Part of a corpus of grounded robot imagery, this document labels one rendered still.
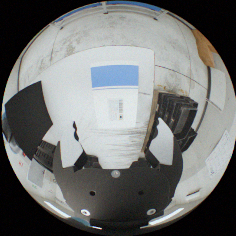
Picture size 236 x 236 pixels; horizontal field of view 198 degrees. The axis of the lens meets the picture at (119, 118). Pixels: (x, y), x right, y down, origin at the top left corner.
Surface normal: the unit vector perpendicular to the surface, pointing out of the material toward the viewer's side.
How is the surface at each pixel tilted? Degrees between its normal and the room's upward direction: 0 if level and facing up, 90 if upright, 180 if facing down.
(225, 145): 90
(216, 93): 90
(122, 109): 0
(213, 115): 90
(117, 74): 0
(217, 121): 90
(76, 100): 0
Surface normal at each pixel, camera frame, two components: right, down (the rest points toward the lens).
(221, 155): -1.00, 0.04
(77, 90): 0.04, 0.53
